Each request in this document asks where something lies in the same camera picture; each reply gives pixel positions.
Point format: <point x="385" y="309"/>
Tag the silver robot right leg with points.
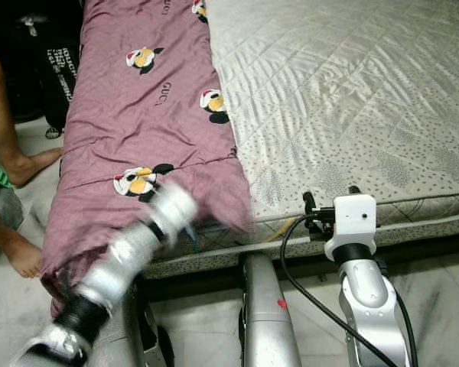
<point x="269" y="313"/>

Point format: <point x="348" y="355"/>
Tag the mauve cartoon print blanket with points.
<point x="145" y="115"/>

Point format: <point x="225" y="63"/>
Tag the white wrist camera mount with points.
<point x="174" y="208"/>
<point x="352" y="220"/>

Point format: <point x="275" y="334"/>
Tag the grey quilted mattress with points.
<point x="336" y="76"/>

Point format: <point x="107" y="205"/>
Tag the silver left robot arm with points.
<point x="122" y="264"/>

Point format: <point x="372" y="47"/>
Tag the person in grey shorts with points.
<point x="4" y="115"/>

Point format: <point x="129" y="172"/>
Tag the silver robot leg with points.
<point x="269" y="313"/>
<point x="138" y="340"/>

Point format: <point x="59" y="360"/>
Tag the black bag with white lettering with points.
<point x="61" y="84"/>

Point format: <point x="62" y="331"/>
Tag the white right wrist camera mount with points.
<point x="352" y="220"/>

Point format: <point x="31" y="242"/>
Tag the silver robot left leg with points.
<point x="138" y="340"/>

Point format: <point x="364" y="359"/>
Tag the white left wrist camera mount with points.
<point x="174" y="208"/>

